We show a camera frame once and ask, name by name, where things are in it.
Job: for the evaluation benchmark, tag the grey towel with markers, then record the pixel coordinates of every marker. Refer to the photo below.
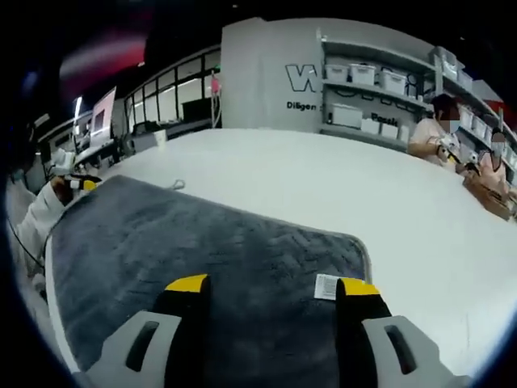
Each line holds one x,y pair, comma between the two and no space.
182,242

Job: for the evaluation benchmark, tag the person's left hand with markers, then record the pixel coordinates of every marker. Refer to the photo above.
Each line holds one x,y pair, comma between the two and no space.
60,191

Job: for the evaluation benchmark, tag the grey standing desk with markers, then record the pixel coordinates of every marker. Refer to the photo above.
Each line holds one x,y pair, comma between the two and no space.
95,149

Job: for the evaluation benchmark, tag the person's head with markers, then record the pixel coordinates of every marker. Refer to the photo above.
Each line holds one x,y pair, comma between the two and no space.
24,153

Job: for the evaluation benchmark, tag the white lamp bar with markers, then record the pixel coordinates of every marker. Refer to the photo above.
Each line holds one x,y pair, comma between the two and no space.
78,111

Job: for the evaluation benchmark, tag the large display screen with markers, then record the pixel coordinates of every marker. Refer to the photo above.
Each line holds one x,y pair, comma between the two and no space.
103,117

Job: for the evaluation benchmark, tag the cabinet with label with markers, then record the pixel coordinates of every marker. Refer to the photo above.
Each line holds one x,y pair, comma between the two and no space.
144,143

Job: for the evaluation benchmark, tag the white paper cup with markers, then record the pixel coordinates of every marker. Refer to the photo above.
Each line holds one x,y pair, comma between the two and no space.
160,139

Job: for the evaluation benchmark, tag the black monitor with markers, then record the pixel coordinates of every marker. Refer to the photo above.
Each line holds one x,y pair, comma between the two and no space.
198,110

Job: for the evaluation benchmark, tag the pink hanging item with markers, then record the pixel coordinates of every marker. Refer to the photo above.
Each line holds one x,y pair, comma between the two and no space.
216,83

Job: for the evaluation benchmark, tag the brown wooden box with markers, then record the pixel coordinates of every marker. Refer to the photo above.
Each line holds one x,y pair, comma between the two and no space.
488,198

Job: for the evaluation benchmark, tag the white cardboard box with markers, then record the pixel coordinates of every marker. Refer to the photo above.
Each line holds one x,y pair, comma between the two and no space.
389,131
371,126
404,133

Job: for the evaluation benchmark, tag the large white storage bin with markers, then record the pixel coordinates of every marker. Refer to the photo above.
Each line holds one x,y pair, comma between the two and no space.
345,116

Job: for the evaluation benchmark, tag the grey metal shelf rack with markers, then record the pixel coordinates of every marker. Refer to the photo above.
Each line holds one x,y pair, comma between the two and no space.
404,97

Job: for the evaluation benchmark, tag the stacked clear bins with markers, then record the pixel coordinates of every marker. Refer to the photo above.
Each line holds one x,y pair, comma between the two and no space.
446,62

